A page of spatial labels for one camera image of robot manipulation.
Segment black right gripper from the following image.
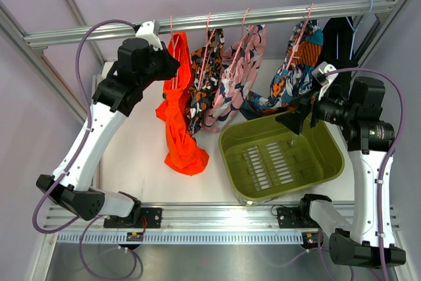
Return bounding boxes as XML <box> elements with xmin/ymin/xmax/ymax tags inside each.
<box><xmin>276</xmin><ymin>82</ymin><xmax>358</xmax><ymax>135</ymax></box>

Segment pink hanger of floral shorts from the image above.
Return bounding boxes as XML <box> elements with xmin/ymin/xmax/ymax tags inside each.
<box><xmin>222</xmin><ymin>8</ymin><xmax>261</xmax><ymax>82</ymax></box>

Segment pink hanger of orange shorts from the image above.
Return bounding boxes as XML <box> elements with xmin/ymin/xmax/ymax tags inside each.
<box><xmin>170</xmin><ymin>16</ymin><xmax>185</xmax><ymax>97</ymax></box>

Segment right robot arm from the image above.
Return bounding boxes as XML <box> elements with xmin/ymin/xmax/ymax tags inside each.
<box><xmin>276</xmin><ymin>77</ymin><xmax>406</xmax><ymax>268</ymax></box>

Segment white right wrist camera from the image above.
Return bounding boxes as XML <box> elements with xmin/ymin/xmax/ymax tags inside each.
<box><xmin>312</xmin><ymin>62</ymin><xmax>337</xmax><ymax>101</ymax></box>

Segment black mesh shorts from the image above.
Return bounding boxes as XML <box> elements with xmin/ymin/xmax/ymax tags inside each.
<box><xmin>315</xmin><ymin>16</ymin><xmax>359</xmax><ymax>93</ymax></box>

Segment bright orange shorts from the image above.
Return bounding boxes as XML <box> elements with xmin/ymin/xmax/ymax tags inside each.
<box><xmin>155</xmin><ymin>32</ymin><xmax>209</xmax><ymax>176</ymax></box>

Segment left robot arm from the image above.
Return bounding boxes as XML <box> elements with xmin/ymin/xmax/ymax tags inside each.
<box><xmin>36</xmin><ymin>36</ymin><xmax>180</xmax><ymax>228</ymax></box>

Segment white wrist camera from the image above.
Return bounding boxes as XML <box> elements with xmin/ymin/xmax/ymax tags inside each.
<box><xmin>135</xmin><ymin>20</ymin><xmax>162</xmax><ymax>51</ymax></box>
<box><xmin>312</xmin><ymin>62</ymin><xmax>337</xmax><ymax>101</ymax></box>

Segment olive green plastic basket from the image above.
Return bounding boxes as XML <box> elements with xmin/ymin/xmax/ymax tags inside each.
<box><xmin>218</xmin><ymin>115</ymin><xmax>345</xmax><ymax>206</ymax></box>

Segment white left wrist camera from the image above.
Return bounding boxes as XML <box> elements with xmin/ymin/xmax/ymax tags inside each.
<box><xmin>135</xmin><ymin>20</ymin><xmax>162</xmax><ymax>51</ymax></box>

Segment grey orange camouflage shorts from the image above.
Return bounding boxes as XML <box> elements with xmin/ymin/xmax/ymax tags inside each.
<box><xmin>184</xmin><ymin>28</ymin><xmax>224</xmax><ymax>136</ymax></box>

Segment light blue hanger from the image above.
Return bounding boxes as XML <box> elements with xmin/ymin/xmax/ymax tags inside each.
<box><xmin>346</xmin><ymin>0</ymin><xmax>374</xmax><ymax>60</ymax></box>

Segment pink floral shorts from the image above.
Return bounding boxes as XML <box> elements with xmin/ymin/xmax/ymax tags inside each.
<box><xmin>201</xmin><ymin>24</ymin><xmax>267</xmax><ymax>132</ymax></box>

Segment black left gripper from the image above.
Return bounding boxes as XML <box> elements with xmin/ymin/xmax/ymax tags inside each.
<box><xmin>137</xmin><ymin>41</ymin><xmax>180</xmax><ymax>89</ymax></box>

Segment white slotted cable duct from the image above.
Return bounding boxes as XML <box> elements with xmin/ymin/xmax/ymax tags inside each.
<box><xmin>57</xmin><ymin>230</ymin><xmax>303</xmax><ymax>245</ymax></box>

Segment blue orange patterned shorts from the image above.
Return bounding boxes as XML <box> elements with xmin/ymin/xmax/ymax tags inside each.
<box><xmin>240</xmin><ymin>20</ymin><xmax>324</xmax><ymax>120</ymax></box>

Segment pink hanger of camouflage shorts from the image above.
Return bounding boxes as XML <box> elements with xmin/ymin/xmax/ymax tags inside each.
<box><xmin>197</xmin><ymin>12</ymin><xmax>215</xmax><ymax>89</ymax></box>

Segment pink hanger of blue shorts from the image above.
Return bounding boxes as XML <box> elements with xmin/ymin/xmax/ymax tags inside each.
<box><xmin>285</xmin><ymin>2</ymin><xmax>315</xmax><ymax>68</ymax></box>

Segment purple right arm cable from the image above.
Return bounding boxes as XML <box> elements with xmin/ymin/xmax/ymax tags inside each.
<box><xmin>256</xmin><ymin>67</ymin><xmax>406</xmax><ymax>281</ymax></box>

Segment aluminium frame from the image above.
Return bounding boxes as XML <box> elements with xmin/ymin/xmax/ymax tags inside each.
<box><xmin>1</xmin><ymin>0</ymin><xmax>420</xmax><ymax>280</ymax></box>

